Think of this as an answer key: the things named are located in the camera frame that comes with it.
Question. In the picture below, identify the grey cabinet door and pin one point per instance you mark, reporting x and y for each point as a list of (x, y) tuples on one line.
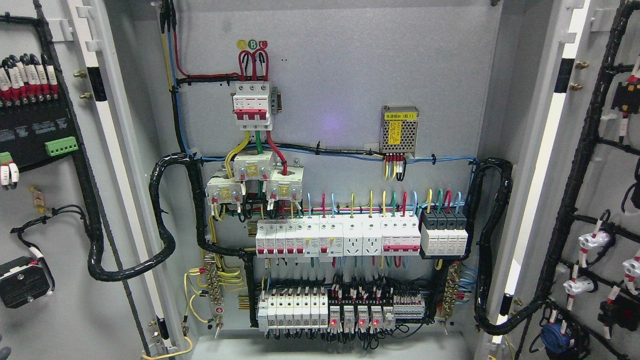
[(588, 139), (108, 57)]

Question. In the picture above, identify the white current transformers cluster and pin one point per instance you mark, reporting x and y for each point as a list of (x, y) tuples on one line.
[(253, 171)]

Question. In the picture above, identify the white socket breaker row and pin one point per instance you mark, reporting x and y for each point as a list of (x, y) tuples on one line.
[(328, 237)]

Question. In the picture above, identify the perforated metal power supply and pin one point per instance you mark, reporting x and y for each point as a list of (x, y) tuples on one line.
[(399, 129)]

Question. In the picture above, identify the white red main breaker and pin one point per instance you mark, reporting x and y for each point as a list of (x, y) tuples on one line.
[(255, 103)]

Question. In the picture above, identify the black white surge protector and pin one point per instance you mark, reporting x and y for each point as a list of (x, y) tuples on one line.
[(444, 235)]

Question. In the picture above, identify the white miniature breakers lower row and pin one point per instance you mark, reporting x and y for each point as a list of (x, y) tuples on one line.
[(293, 309)]

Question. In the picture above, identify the relay terminal block row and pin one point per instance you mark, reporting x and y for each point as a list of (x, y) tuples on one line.
[(359, 306)]

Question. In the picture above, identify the black digital power meter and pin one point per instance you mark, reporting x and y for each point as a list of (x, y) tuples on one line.
[(24, 130)]

